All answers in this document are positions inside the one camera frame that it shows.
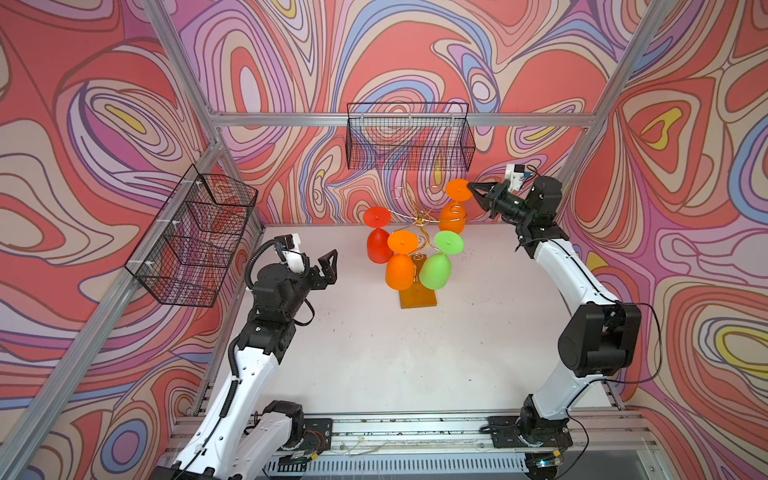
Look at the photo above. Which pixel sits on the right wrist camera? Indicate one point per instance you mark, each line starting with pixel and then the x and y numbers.
pixel 517 175

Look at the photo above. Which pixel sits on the orange wine glass back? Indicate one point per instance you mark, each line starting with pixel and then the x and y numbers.
pixel 453 215

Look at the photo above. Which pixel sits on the aluminium cage frame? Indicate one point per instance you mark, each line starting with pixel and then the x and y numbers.
pixel 97 126

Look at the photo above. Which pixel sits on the black wire basket back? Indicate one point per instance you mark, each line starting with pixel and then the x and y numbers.
pixel 409 136

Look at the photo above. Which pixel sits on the orange wine glass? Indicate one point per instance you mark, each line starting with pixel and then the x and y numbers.
pixel 453 215
pixel 400 269

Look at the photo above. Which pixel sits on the green wine glass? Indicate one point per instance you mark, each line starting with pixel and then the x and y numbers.
pixel 437 269

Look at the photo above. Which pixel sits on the orange wine glass front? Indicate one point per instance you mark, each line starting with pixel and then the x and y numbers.
pixel 400 269

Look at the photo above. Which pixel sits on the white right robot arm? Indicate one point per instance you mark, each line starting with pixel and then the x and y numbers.
pixel 598 341

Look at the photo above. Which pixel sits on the black wire basket left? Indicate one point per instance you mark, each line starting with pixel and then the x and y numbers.
pixel 200 228

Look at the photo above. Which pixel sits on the black wire basket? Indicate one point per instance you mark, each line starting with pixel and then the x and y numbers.
pixel 409 136
pixel 200 228

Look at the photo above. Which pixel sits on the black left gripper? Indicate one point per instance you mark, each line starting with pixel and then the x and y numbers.
pixel 328 276

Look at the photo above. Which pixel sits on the gold wire glass rack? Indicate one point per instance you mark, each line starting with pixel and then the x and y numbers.
pixel 416 220

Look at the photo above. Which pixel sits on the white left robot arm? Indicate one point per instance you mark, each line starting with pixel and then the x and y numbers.
pixel 252 360

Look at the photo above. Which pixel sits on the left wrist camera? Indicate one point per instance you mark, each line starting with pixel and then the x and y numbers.
pixel 291 255

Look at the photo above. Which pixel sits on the red wine glass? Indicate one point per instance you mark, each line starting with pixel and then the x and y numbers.
pixel 378 250

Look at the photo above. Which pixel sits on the metal base rail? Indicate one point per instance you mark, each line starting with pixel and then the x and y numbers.
pixel 612 444

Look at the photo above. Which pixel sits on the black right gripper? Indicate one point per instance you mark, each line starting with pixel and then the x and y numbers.
pixel 494 195

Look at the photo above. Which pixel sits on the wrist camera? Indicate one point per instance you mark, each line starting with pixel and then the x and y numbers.
pixel 517 175
pixel 291 255

